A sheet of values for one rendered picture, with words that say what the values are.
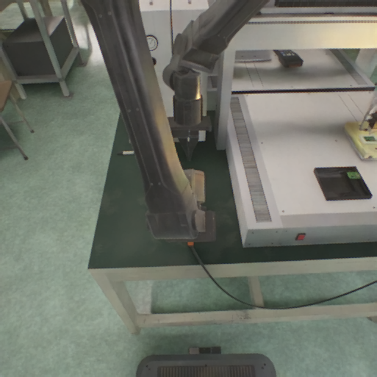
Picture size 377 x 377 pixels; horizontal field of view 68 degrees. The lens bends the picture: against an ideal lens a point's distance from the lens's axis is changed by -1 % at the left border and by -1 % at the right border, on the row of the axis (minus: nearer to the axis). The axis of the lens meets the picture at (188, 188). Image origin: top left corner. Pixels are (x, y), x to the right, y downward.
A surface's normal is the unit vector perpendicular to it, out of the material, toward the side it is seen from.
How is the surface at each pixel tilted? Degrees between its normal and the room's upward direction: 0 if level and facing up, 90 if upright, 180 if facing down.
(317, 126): 0
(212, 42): 123
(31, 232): 0
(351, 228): 90
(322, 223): 0
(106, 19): 72
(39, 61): 90
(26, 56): 90
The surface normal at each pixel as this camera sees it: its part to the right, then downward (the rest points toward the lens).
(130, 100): -0.24, 0.51
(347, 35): 0.04, 0.76
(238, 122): -0.01, -0.65
